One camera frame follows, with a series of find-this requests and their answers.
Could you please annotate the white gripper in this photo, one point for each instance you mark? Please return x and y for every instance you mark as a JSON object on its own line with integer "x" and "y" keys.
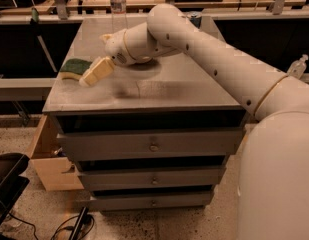
{"x": 116, "y": 47}

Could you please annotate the green and yellow sponge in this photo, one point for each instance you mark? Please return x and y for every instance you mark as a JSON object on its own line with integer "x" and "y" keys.
{"x": 74, "y": 68}

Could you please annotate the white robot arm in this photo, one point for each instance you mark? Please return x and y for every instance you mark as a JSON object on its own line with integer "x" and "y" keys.
{"x": 273, "y": 187}

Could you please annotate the white paper bowl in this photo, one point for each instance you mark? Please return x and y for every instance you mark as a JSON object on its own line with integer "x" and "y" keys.
{"x": 145, "y": 59}

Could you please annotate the clear plastic water bottle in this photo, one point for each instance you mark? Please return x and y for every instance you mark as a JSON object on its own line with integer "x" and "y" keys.
{"x": 118, "y": 14}

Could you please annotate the blue silver drink can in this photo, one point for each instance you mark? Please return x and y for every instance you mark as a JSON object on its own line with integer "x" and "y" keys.
{"x": 195, "y": 18}

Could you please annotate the grey drawer cabinet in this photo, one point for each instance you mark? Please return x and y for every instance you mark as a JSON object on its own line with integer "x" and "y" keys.
{"x": 169, "y": 94}

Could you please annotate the middle grey drawer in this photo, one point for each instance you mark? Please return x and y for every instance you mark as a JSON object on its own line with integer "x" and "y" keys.
{"x": 150, "y": 178}

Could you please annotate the grey drawer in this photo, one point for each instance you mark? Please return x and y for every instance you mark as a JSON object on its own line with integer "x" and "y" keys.
{"x": 133, "y": 145}
{"x": 151, "y": 201}
{"x": 150, "y": 178}

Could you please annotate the top grey drawer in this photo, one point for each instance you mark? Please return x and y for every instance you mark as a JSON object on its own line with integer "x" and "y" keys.
{"x": 133, "y": 145}

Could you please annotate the bottom grey drawer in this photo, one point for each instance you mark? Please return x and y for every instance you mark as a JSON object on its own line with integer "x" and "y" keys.
{"x": 151, "y": 201}

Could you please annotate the black chair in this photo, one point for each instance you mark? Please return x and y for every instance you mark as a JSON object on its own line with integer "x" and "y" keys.
{"x": 12, "y": 183}

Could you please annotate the clear spray bottle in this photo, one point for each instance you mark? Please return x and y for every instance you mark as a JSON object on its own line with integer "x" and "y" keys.
{"x": 298, "y": 67}

